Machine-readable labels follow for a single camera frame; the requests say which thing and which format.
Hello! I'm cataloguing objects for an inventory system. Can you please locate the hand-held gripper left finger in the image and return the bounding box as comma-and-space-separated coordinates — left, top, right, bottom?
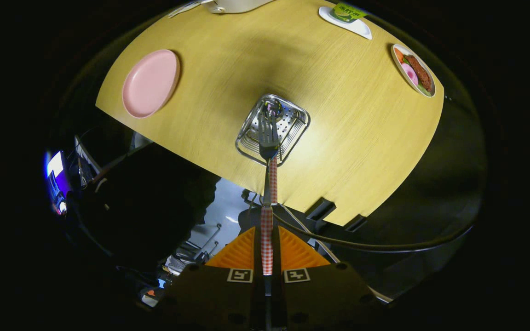
161, 227, 265, 331

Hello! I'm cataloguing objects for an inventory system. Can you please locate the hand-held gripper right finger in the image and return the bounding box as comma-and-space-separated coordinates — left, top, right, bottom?
272, 226, 383, 331

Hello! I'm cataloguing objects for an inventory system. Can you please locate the fork with red checked handle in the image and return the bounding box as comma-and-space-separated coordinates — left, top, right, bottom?
258, 120, 280, 295

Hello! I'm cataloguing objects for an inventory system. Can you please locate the spoon with red checked handle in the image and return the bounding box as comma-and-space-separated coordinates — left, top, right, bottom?
263, 99, 285, 205

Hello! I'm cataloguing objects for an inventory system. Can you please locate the metal mesh basket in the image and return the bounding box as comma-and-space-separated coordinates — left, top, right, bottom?
235, 94, 311, 167

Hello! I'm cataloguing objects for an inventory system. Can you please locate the pink plate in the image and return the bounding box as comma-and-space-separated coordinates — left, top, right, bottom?
122, 49, 181, 119

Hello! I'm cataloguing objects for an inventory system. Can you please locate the glowing monitor screen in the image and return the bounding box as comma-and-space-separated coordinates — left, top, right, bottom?
44, 149, 71, 216

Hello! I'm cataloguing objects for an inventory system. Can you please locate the white plate of food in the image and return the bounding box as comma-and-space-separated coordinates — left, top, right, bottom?
391, 44, 436, 98

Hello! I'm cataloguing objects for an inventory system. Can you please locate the white coaster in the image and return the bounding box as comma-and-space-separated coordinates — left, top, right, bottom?
319, 6, 373, 40

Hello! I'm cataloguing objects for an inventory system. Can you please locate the white toaster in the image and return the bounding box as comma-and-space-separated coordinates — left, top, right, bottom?
207, 0, 276, 14

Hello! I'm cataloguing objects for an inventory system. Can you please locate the green label plastic bottle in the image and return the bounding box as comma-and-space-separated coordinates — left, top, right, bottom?
329, 2, 368, 23

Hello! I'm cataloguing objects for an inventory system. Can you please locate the black cable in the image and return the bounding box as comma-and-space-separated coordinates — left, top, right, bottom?
272, 212, 475, 253

